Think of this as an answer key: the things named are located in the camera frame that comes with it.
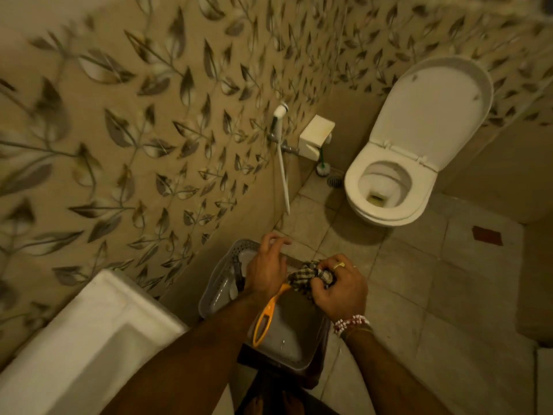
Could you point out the person's left hand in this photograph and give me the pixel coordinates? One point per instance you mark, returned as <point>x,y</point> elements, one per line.
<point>265,272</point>

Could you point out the person's right hand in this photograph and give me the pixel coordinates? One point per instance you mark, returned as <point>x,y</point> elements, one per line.
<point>343,293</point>

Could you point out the white spray bottle black trigger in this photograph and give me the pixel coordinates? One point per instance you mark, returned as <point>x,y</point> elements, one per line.
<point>237,272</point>

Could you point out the checkered cleaning cloth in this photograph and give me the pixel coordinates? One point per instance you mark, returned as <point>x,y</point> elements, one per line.
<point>309,274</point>

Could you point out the orange plastic squeegee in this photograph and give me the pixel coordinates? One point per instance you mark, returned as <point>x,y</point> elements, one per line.
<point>261,328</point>

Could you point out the person's left forearm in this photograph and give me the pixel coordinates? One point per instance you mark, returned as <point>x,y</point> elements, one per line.
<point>186,363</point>

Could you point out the person's right forearm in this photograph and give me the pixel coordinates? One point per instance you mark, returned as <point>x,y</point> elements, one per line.
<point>389,376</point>

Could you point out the person's left foot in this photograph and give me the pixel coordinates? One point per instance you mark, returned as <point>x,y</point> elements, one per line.
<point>257,405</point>

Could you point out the grey plastic basket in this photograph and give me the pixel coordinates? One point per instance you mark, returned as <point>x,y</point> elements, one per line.
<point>294,332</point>

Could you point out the round floor drain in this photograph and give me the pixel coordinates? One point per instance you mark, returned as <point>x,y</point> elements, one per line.
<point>335,181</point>

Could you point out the toilet brush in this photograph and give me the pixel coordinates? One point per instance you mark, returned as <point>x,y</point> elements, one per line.
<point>323,169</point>

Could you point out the white toilet paper box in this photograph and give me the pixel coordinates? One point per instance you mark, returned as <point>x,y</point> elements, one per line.
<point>315,136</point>

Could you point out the white bidet sprayer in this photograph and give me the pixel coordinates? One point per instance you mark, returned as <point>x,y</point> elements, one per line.
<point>280,112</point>

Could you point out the white ceramic sink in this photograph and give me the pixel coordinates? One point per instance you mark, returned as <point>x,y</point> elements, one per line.
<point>86,350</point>

